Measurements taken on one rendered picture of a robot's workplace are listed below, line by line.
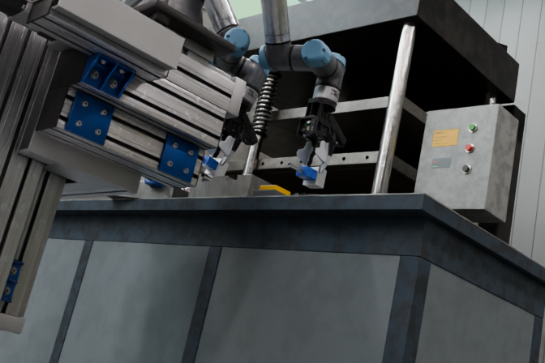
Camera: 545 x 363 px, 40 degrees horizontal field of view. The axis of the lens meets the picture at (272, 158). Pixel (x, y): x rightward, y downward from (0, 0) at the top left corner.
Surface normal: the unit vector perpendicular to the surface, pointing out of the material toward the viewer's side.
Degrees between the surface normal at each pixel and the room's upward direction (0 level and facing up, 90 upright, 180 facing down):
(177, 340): 90
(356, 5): 90
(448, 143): 90
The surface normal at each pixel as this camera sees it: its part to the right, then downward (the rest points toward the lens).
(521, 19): -0.70, -0.35
